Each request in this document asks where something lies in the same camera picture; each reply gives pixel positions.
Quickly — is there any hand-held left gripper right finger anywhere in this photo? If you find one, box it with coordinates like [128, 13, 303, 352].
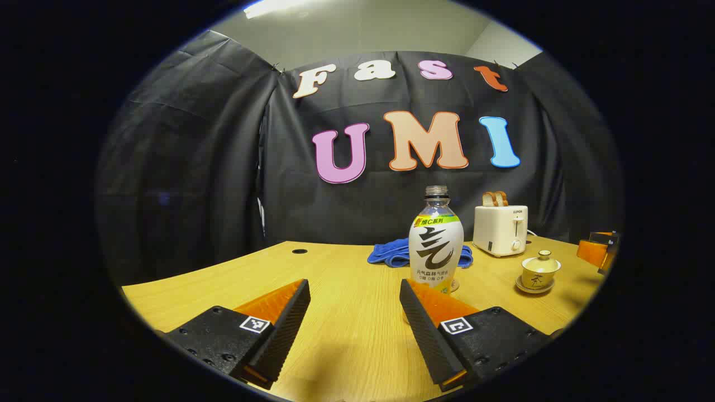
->
[399, 279, 554, 393]

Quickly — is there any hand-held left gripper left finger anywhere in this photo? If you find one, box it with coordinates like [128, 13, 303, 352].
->
[162, 278, 312, 390]

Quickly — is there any round brown coaster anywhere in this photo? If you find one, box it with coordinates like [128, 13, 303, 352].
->
[402, 279, 461, 326]

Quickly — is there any white label water bottle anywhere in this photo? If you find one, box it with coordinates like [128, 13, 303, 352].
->
[408, 185, 465, 295]

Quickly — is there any cream ceramic saucer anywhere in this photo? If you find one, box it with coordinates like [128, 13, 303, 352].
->
[515, 275, 556, 295]

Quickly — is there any blue cloth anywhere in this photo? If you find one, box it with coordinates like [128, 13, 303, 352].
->
[367, 238, 474, 269]

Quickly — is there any cream toaster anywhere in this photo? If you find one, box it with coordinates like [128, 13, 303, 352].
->
[473, 204, 529, 258]

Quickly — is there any black backdrop cloth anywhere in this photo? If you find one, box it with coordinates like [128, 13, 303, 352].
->
[95, 30, 623, 285]

